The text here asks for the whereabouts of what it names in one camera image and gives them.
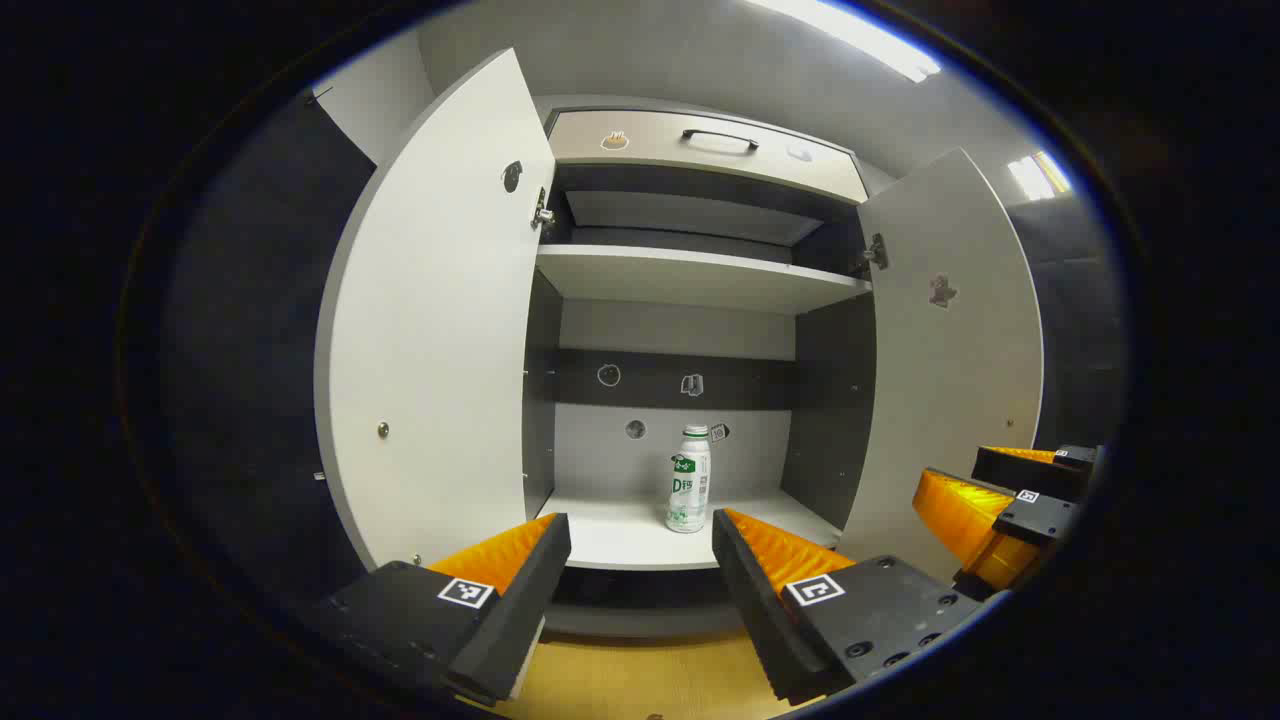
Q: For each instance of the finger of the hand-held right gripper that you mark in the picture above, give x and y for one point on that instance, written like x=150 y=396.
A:
x=1030 y=472
x=1040 y=515

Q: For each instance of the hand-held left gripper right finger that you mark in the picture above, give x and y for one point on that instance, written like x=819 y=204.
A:
x=760 y=610

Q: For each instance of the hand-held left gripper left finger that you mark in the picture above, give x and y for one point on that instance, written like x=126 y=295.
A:
x=520 y=610

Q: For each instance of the white cabinet door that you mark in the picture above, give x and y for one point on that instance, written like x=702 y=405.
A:
x=950 y=380
x=440 y=350

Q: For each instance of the white green label bottle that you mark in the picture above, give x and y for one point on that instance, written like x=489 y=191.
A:
x=689 y=480

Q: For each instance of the metal door hinge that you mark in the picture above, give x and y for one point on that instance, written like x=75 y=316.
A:
x=877 y=250
x=543 y=213

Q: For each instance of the white cabinet drawer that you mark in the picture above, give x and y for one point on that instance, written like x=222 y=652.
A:
x=650 y=150

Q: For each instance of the small ceiling light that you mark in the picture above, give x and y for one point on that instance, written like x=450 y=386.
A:
x=1030 y=178

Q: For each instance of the dark cloth clip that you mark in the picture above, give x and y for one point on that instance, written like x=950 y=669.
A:
x=318 y=95

